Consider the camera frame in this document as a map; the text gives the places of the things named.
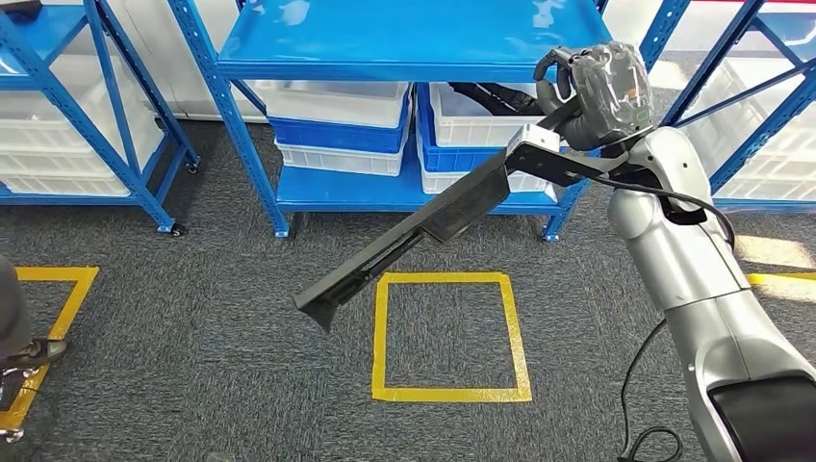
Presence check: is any blue metal shelf rack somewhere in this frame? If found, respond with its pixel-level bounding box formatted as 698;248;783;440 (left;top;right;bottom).
0;0;200;237
662;0;816;215
166;0;678;244

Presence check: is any blue plastic crate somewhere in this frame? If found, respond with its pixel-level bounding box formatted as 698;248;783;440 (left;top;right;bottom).
268;95;413;154
415;83;511;174

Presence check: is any black curved part in crate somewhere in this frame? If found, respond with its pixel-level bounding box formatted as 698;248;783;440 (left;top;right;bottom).
448;81;545;117

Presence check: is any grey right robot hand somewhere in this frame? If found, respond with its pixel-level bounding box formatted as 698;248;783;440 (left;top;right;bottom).
534;40;654;153

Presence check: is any long black plastic part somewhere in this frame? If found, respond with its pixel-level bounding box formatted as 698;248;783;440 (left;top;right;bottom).
293;95;584;334

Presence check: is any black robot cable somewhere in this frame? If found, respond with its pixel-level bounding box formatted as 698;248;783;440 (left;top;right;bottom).
589;173;737;462

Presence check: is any chrome base stool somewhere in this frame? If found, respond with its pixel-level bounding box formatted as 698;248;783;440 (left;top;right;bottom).
0;366;39;445

